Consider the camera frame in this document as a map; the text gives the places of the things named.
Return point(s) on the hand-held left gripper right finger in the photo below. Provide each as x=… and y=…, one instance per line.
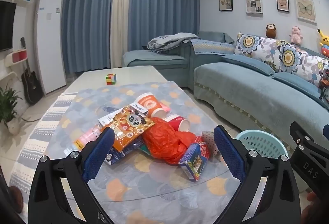
x=228, y=154

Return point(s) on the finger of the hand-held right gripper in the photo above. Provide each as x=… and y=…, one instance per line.
x=305, y=135

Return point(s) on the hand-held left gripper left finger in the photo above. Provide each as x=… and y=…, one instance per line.
x=99, y=154

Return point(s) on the pink packet with yellow label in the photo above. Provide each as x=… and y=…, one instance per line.
x=86, y=138

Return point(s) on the white dotted box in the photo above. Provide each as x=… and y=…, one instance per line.
x=209, y=141

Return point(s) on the light blue plastic basket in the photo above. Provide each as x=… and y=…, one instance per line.
x=259, y=144

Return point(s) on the blue card box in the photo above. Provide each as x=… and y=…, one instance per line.
x=195, y=162

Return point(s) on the orange panda snack bag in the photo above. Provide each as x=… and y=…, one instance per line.
x=128, y=126

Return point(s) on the red paper cup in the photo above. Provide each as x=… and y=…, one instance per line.
x=178, y=123

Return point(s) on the orange plastic bag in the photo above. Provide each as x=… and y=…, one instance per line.
x=167, y=140

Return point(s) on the orange paper cup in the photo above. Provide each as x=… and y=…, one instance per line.
x=150, y=104

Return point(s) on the small pink packet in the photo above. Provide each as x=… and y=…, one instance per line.
x=165, y=107

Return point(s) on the person's right hand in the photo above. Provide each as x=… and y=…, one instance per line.
x=312, y=197

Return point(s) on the blue pillow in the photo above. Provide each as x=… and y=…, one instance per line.
x=295, y=82
x=246, y=63

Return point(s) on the dark orange toy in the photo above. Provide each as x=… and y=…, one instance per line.
x=324, y=84

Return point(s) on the bed with teal bedspread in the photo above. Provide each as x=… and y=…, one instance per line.
x=244, y=100

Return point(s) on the colourful puzzle cube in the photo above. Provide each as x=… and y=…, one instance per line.
x=110, y=79

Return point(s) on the floral cushion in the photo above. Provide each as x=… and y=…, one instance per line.
x=295, y=58
x=253, y=46

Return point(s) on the red striped toy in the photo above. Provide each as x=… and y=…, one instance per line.
x=326, y=49

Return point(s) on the brown round object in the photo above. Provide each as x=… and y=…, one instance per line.
x=16, y=199

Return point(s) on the black guitar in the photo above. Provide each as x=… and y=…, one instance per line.
x=30, y=85

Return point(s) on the yellow plush toy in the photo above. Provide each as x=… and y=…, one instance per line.
x=323, y=37

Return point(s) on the pink plush toy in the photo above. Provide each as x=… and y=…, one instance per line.
x=296, y=35

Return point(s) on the green potted plant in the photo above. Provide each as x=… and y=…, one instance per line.
x=9, y=108

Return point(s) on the blue trimmed armrest cover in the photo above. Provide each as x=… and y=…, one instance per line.
x=213, y=46

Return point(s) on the brown monkey plush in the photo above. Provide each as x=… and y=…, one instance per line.
x=271, y=31

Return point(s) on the tall white appliance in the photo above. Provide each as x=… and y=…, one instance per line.
x=50, y=41

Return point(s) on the butterfly picture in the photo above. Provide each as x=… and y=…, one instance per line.
x=305, y=10

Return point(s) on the white shelf with red box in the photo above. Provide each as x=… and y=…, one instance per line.
x=16, y=57

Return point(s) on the grey blanket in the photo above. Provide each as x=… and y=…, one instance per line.
x=167, y=41

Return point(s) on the small framed picture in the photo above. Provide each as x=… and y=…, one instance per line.
x=282, y=3

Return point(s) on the beige curtain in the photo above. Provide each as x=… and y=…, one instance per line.
x=119, y=16

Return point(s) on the newspaper print picture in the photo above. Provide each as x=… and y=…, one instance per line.
x=254, y=4

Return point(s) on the black television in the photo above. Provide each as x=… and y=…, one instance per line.
x=6, y=26

